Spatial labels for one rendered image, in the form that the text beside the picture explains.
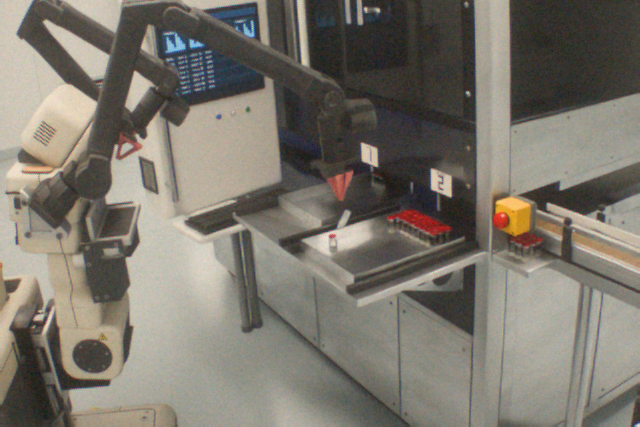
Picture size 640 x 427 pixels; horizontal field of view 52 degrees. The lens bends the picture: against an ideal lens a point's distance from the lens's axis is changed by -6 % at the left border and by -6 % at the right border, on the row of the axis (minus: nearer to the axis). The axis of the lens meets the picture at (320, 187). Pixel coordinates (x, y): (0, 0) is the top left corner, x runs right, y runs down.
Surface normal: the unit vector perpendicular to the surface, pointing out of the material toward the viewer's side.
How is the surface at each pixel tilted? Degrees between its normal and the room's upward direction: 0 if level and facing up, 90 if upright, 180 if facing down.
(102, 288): 90
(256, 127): 90
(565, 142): 90
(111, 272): 90
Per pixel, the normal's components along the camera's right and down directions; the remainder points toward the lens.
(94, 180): 0.26, 0.44
